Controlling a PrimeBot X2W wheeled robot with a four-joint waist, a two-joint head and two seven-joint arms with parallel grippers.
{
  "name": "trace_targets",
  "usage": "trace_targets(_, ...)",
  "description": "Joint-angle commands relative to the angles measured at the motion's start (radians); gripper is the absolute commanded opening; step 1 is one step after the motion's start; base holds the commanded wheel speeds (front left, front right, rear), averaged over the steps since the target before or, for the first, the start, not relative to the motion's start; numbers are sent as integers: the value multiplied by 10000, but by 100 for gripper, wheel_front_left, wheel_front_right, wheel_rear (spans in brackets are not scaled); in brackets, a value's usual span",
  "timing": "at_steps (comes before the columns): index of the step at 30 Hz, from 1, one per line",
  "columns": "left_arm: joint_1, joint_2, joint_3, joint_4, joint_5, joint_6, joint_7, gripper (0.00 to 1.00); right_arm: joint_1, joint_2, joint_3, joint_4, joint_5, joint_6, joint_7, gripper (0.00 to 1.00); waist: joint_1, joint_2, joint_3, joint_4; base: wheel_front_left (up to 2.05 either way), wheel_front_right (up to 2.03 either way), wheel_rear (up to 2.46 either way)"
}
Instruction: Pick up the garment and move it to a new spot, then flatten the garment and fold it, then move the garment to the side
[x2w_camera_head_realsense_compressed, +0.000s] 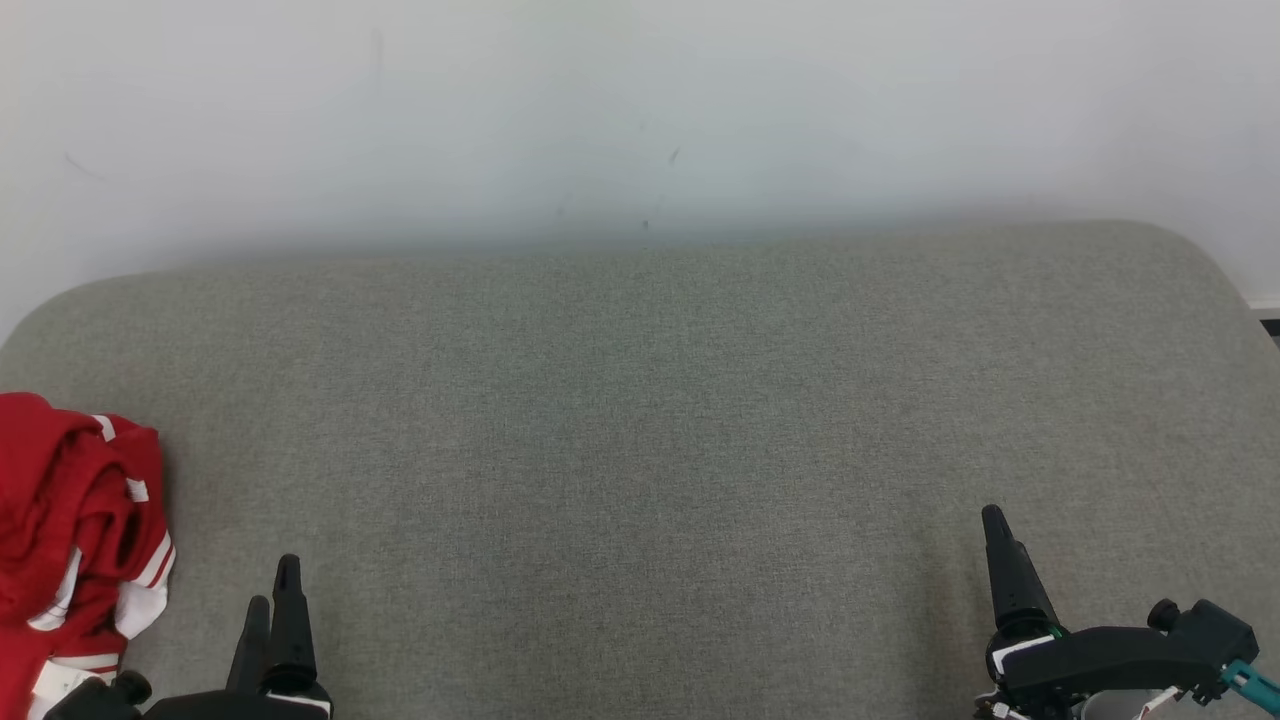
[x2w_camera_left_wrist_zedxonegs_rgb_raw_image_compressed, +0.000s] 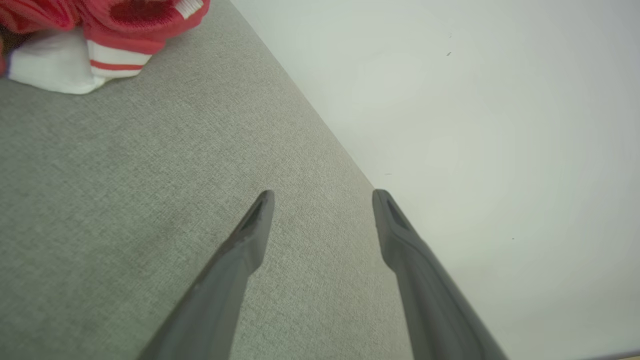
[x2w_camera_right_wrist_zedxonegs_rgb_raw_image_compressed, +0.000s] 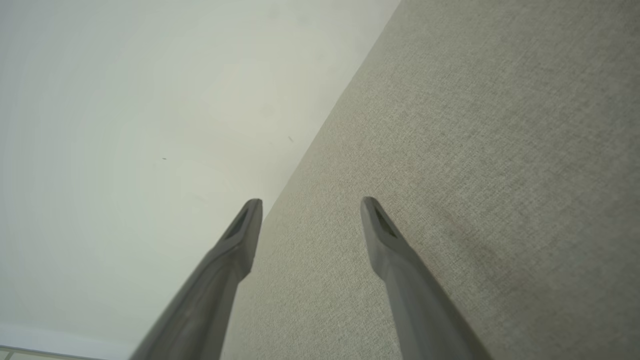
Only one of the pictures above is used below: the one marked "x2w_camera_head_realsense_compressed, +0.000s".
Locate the red shorts white trim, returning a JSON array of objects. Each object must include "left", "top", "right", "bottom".
[{"left": 0, "top": 393, "right": 166, "bottom": 611}]

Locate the grey fabric sofa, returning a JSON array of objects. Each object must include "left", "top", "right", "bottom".
[{"left": 0, "top": 220, "right": 1280, "bottom": 720}]

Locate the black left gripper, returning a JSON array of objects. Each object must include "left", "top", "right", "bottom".
[{"left": 140, "top": 555, "right": 333, "bottom": 720}]

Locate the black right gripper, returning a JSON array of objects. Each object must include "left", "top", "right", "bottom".
[{"left": 975, "top": 505, "right": 1197, "bottom": 720}]

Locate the red white basketball jersey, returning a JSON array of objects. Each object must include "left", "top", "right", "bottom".
[{"left": 0, "top": 530, "right": 178, "bottom": 720}]

